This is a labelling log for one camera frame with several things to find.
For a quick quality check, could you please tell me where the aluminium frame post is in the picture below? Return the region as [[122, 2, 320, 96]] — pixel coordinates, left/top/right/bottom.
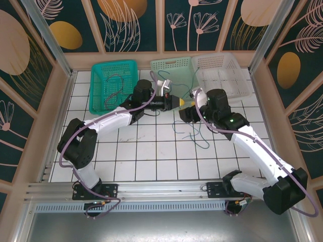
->
[[20, 0, 78, 76], [248, 0, 303, 73]]

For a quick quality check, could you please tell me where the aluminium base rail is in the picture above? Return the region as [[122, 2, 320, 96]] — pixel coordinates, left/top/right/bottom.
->
[[25, 180, 300, 202]]

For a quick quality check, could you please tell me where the thin green cable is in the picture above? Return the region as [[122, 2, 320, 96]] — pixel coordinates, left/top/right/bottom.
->
[[189, 123, 210, 150], [157, 67, 201, 98]]

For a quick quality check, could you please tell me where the right arm purple harness cable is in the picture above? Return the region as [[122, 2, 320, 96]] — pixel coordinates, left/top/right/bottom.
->
[[193, 87, 319, 217]]

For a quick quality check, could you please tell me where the aluminium side rail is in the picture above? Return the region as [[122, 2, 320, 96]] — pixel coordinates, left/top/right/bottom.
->
[[37, 72, 76, 182]]

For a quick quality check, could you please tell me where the slotted grey cable duct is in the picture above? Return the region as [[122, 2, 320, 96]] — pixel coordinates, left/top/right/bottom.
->
[[35, 201, 228, 213]]

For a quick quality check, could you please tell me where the arm purple harness cable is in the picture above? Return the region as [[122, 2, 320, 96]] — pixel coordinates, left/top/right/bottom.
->
[[193, 87, 319, 217], [59, 71, 158, 220]]

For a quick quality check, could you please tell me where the teal plastic basket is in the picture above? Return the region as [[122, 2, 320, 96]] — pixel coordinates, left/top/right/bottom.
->
[[89, 59, 139, 117]]

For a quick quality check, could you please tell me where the white plastic basket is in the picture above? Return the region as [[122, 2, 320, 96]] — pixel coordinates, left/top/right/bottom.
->
[[191, 52, 253, 107]]

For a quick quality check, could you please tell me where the left arm purple harness cable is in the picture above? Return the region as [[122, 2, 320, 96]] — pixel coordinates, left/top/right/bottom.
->
[[59, 71, 158, 220]]

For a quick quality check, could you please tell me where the grey metal shelf panel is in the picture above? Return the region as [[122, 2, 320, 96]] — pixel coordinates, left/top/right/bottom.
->
[[25, 211, 307, 242]]

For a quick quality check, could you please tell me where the mint green plastic basket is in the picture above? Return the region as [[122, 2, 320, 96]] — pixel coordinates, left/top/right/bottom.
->
[[150, 56, 205, 107]]

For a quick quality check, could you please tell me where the thin blue cable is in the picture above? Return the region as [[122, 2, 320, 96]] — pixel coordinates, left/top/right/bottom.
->
[[172, 120, 199, 140]]

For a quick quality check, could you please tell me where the thin dark purple cable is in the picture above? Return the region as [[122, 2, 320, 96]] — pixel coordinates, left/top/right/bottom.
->
[[104, 74, 132, 108]]

